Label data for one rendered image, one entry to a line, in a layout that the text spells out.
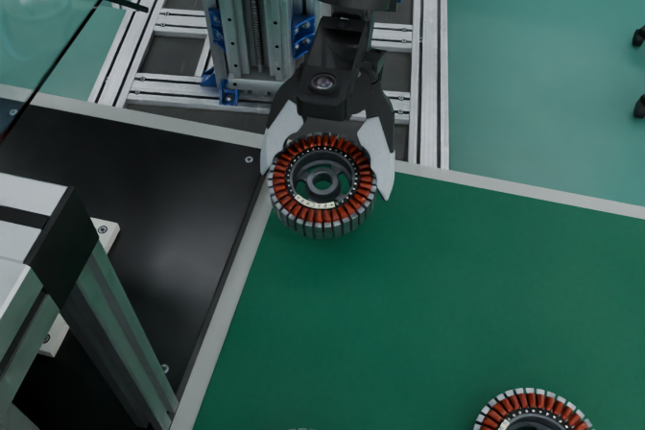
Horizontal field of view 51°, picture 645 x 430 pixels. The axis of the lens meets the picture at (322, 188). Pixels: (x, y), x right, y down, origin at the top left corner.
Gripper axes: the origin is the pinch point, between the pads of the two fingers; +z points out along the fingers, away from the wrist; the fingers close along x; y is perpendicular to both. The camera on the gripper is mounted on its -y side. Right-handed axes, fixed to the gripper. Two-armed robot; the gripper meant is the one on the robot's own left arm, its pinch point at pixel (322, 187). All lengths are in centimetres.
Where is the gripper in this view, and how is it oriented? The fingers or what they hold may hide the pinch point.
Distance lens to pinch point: 70.4
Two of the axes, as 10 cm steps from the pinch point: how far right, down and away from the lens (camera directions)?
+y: 2.2, -3.7, 9.0
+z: -1.3, 9.1, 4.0
